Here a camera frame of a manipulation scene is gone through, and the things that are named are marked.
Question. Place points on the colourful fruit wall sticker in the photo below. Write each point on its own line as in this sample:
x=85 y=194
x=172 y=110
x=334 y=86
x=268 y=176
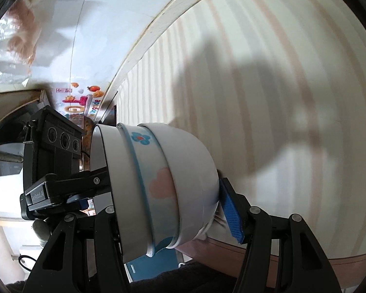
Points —
x=77 y=99

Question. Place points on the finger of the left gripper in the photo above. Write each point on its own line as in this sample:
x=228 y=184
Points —
x=85 y=184
x=77 y=202

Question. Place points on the plain white bowl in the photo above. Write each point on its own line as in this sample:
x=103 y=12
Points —
x=195 y=179

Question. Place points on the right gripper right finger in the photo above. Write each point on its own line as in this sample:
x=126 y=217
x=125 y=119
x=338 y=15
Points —
x=251 y=226

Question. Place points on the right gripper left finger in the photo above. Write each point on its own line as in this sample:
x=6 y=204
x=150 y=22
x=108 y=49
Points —
x=108 y=253

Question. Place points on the white bowl blue pink pattern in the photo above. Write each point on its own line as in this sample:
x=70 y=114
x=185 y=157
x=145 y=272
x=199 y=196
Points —
x=156 y=184

